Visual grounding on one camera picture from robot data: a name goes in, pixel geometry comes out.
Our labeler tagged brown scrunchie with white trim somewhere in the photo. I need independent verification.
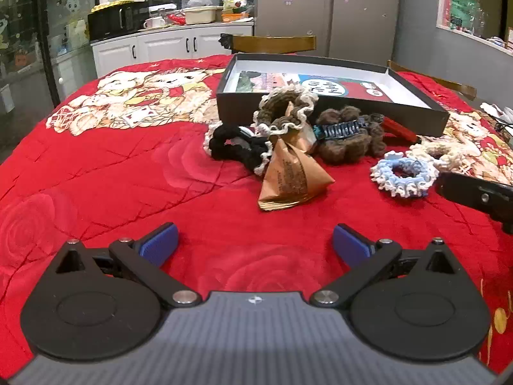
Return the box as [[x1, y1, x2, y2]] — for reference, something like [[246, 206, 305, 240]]
[[252, 86, 320, 137]]

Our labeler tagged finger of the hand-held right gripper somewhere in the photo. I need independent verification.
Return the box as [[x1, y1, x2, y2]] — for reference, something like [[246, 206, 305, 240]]
[[435, 170, 513, 234]]

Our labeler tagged beige plastic basin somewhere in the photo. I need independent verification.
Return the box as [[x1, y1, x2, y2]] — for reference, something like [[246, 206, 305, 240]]
[[183, 6, 223, 25]]

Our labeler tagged blue and white scrunchie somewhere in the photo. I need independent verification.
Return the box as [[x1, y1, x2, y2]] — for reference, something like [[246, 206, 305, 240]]
[[369, 150, 440, 200]]

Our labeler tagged white cloth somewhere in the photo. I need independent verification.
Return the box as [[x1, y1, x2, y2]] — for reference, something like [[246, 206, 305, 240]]
[[479, 102, 513, 124]]

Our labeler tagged wooden chair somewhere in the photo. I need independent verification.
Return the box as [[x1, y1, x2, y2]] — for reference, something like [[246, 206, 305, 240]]
[[228, 34, 317, 55], [387, 60, 477, 101]]

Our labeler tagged black microwave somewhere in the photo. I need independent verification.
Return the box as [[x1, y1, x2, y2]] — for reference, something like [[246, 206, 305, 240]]
[[87, 2, 150, 41]]

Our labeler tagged cream scrunchie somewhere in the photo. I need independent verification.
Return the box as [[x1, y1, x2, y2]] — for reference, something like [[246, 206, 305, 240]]
[[409, 135, 482, 174]]

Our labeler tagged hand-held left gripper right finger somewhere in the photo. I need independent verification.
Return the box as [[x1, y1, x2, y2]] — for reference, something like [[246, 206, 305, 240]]
[[308, 224, 458, 307]]

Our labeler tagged silver refrigerator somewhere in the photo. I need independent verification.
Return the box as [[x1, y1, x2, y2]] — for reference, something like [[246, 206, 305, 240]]
[[256, 0, 401, 63]]

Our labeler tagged red printed blanket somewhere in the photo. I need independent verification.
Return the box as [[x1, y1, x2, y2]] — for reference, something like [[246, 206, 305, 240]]
[[0, 54, 513, 375]]

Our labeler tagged white wall shelf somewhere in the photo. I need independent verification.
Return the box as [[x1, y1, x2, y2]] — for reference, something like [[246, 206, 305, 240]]
[[436, 0, 513, 55]]

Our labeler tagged white cabinet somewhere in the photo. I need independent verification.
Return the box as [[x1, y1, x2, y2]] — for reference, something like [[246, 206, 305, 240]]
[[91, 23, 255, 79]]

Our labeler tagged brown fuzzy hair clip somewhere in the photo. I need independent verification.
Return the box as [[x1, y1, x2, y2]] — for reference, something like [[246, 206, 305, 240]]
[[314, 105, 373, 166], [363, 112, 389, 158]]

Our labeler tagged green paper notice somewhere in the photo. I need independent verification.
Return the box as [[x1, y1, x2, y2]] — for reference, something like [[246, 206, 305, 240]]
[[449, 0, 477, 30]]

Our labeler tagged black scrunchie with white trim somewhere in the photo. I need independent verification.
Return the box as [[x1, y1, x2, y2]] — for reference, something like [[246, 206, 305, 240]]
[[204, 125, 275, 176]]

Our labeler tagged shallow black cardboard box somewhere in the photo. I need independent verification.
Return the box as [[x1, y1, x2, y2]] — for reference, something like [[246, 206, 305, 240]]
[[216, 53, 450, 138]]

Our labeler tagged yellow ruffled object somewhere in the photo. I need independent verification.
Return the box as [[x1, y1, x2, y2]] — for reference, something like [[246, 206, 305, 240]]
[[91, 0, 133, 13]]

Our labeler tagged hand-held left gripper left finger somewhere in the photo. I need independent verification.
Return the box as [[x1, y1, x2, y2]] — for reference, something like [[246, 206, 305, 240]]
[[54, 222, 203, 307]]

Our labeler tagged brown triangular snack packet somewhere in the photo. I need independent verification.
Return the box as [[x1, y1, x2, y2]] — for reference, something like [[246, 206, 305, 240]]
[[281, 102, 318, 154], [257, 135, 336, 212]]

